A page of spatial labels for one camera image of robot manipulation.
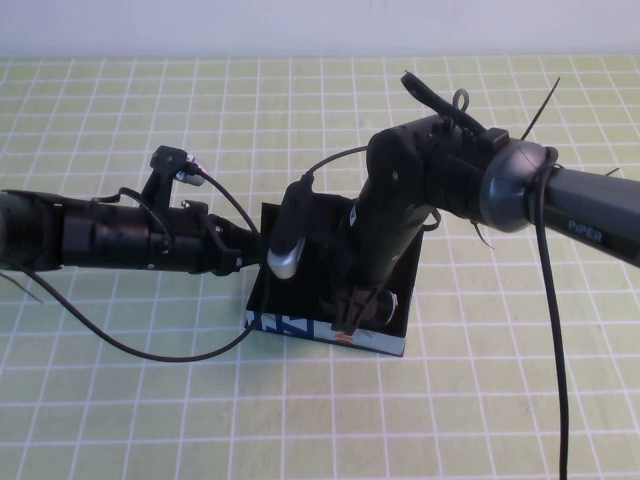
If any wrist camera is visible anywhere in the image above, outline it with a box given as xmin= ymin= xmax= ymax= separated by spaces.
xmin=266 ymin=180 xmax=316 ymax=280
xmin=142 ymin=145 xmax=207 ymax=209

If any black sleeved cable harness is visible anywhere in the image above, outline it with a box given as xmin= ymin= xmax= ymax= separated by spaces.
xmin=400 ymin=70 xmax=484 ymax=139

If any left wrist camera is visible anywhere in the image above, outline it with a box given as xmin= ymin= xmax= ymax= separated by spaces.
xmin=142 ymin=145 xmax=207 ymax=209

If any right camera black cable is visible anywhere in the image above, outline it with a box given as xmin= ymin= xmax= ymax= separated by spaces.
xmin=301 ymin=143 xmax=575 ymax=480

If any thin black wire loop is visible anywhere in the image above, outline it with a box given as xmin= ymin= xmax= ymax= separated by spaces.
xmin=117 ymin=186 xmax=172 ymax=252

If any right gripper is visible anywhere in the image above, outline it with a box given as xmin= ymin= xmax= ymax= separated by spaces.
xmin=304 ymin=197 xmax=382 ymax=347

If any black printed glasses case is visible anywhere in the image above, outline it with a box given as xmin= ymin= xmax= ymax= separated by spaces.
xmin=244 ymin=200 xmax=424 ymax=359

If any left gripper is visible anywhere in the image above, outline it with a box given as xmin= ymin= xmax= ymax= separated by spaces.
xmin=166 ymin=199 xmax=262 ymax=279

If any camera black cable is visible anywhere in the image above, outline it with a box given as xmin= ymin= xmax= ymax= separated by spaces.
xmin=27 ymin=166 xmax=274 ymax=362
xmin=301 ymin=143 xmax=575 ymax=480

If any left camera black cable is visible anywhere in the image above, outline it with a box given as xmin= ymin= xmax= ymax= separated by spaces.
xmin=27 ymin=166 xmax=274 ymax=362

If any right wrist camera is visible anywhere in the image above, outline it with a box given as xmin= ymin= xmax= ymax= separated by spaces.
xmin=266 ymin=180 xmax=316 ymax=280

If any green checkered tablecloth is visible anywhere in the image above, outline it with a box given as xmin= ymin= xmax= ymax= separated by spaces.
xmin=0 ymin=55 xmax=640 ymax=480

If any thin cable tie tail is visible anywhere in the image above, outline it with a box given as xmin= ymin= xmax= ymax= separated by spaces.
xmin=469 ymin=218 xmax=495 ymax=250
xmin=0 ymin=273 xmax=46 ymax=305

